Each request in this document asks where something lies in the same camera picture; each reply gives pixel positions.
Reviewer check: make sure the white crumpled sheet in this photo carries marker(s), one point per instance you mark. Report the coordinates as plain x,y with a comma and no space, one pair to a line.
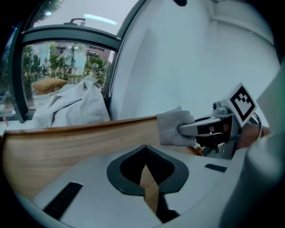
75,107

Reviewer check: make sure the person's right hand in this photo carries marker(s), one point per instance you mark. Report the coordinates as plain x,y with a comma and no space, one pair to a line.
226,129

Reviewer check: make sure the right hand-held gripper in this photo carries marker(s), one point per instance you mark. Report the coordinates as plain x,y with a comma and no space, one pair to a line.
242,104

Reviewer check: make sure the dark window frame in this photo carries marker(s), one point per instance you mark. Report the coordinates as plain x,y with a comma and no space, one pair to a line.
66,33

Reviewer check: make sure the tan cushion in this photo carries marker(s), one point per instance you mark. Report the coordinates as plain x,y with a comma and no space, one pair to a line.
49,84

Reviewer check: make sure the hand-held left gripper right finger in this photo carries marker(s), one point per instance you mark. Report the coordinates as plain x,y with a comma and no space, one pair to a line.
200,178

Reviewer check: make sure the wooden tray table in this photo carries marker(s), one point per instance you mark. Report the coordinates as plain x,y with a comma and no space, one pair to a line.
66,147

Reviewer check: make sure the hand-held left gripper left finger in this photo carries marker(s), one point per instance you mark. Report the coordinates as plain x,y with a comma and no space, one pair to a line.
95,189

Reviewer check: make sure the grey cloth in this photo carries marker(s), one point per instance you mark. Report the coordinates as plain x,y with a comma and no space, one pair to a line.
171,127

